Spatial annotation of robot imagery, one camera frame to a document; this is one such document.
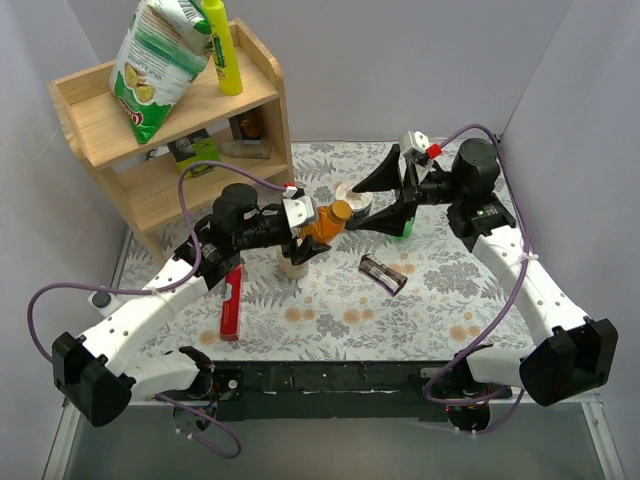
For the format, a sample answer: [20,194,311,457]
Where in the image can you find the green plastic bottle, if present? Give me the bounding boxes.
[394,217,415,241]

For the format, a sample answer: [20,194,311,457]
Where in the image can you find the orange juice bottle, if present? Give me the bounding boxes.
[300,206,346,244]

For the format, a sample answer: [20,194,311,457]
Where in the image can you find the orange bottle cap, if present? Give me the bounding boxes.
[329,200,352,223]

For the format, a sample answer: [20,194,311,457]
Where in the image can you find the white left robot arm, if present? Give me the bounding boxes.
[52,183,328,427]

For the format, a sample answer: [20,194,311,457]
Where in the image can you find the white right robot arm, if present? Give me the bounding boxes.
[352,132,618,406]

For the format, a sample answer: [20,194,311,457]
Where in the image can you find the cream pump soap bottle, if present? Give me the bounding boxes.
[276,248,309,279]

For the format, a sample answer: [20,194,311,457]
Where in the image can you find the yellow squeeze bottle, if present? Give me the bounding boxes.
[201,0,243,96]

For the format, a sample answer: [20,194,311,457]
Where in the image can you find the floral table mat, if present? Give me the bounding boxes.
[117,140,561,362]

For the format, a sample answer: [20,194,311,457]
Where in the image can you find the brown chocolate bar wrapper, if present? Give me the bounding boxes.
[358,254,408,296]

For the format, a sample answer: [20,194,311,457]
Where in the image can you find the wooden shelf unit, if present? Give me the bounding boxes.
[48,18,294,264]

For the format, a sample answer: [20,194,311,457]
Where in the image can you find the green black box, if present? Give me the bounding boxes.
[167,129,220,172]

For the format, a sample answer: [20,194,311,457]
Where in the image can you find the red toothpaste box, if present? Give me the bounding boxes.
[219,264,244,342]

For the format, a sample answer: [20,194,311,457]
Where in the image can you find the dark orange box on shelf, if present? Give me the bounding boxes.
[228,108,263,142]

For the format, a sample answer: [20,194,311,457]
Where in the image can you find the white button box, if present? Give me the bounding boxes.
[88,291,122,318]

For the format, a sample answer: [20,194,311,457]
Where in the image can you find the green white chips bag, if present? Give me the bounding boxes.
[109,0,212,145]

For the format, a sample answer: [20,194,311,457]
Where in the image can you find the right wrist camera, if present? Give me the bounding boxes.
[399,131,442,186]

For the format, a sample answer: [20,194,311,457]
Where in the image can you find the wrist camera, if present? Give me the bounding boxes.
[282,184,318,229]
[399,131,442,186]

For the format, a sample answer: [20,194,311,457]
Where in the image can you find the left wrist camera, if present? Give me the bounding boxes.
[282,184,318,229]

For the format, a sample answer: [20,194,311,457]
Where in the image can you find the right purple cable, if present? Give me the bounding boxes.
[423,124,531,406]

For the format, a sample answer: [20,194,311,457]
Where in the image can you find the purple cable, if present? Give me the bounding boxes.
[423,124,531,406]
[27,160,301,361]

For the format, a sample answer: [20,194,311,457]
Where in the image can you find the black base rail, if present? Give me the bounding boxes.
[154,359,514,424]

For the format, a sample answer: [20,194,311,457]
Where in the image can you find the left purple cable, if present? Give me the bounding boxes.
[27,160,301,361]

